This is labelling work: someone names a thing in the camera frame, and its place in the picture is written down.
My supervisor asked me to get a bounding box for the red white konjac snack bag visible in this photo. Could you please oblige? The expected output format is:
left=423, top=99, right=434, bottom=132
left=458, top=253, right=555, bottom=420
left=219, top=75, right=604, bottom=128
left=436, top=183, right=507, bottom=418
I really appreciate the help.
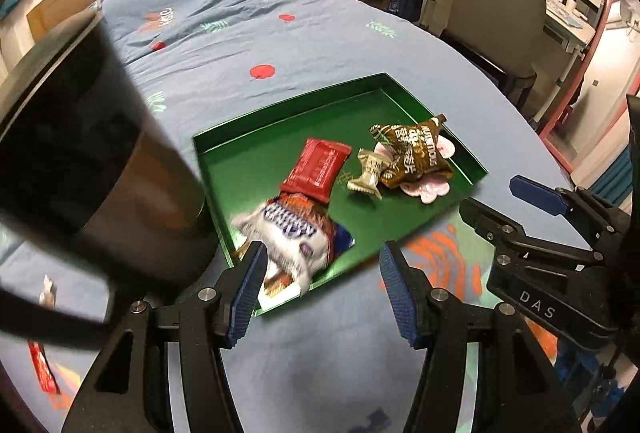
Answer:
left=27, top=341, right=58, bottom=394

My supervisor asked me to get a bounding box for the pink cartoon shaped packet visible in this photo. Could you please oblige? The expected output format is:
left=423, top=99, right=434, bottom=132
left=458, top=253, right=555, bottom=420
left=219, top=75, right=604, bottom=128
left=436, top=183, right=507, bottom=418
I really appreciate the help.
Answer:
left=373, top=132, right=458, bottom=205

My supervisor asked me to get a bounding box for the brown nutritious snack bag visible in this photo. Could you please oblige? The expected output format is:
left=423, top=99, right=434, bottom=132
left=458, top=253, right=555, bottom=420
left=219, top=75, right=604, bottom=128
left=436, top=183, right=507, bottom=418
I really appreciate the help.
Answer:
left=369, top=114, right=454, bottom=188

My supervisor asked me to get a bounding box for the gold candy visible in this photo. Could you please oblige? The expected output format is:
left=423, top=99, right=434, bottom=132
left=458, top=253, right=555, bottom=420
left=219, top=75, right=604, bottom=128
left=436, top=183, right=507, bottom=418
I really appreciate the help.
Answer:
left=347, top=148, right=390, bottom=200

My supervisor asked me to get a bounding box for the dark red snack packet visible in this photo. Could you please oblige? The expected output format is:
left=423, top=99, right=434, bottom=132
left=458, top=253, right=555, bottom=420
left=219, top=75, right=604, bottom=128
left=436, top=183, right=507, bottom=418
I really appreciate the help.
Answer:
left=279, top=138, right=352, bottom=205

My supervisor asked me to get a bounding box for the white brown cookie packet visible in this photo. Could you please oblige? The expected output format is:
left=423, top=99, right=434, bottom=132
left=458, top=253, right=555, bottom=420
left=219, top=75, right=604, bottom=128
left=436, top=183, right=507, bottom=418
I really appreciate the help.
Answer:
left=231, top=193, right=355, bottom=297

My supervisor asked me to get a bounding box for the blue white gloved hand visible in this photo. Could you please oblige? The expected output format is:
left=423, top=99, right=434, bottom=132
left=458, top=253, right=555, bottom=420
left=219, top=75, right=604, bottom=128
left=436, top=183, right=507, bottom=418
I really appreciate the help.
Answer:
left=554, top=339, right=625, bottom=432

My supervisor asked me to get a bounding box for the pink framed mirror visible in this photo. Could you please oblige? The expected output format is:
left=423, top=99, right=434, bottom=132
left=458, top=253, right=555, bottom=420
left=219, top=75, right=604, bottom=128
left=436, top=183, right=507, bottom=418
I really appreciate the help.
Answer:
left=537, top=0, right=639, bottom=186

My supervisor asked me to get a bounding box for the green tray box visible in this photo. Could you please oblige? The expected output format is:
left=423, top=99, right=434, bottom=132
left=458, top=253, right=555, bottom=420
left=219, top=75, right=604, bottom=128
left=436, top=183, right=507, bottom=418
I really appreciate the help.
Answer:
left=193, top=74, right=487, bottom=289

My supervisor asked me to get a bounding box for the white study desk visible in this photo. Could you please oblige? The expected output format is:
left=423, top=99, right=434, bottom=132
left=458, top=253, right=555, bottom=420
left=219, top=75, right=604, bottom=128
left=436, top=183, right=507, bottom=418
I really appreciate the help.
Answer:
left=424, top=0, right=596, bottom=110

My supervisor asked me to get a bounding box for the grey desk chair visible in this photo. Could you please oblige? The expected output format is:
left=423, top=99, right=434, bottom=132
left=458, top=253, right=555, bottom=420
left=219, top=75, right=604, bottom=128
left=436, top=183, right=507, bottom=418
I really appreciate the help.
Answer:
left=440, top=0, right=547, bottom=110

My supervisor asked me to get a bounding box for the black electric kettle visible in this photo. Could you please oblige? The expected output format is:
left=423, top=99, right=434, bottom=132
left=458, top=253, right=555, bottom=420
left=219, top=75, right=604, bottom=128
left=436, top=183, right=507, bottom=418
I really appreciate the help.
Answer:
left=1, top=8, right=218, bottom=349

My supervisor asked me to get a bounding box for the blue patterned bedspread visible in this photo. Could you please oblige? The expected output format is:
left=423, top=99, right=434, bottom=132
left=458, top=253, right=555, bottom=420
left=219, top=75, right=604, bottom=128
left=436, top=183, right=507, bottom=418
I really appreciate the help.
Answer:
left=1, top=0, right=579, bottom=432

